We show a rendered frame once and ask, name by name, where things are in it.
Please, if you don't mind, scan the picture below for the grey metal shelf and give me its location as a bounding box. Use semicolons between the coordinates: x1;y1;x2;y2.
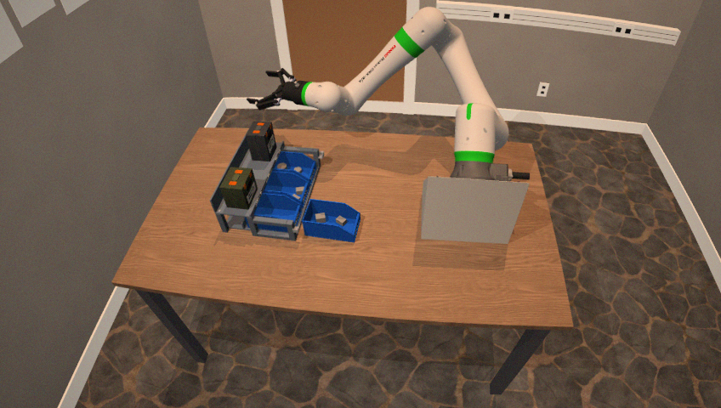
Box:
210;136;324;241

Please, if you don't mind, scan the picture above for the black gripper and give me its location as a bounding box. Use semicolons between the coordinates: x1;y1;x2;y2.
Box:
247;68;297;110

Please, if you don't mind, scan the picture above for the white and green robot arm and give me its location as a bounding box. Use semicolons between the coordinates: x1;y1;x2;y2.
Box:
291;7;530;181

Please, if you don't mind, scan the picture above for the blue bin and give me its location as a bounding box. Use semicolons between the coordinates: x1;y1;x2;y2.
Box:
273;151;316;186
263;171;309;209
302;199;360;242
254;193;301;232

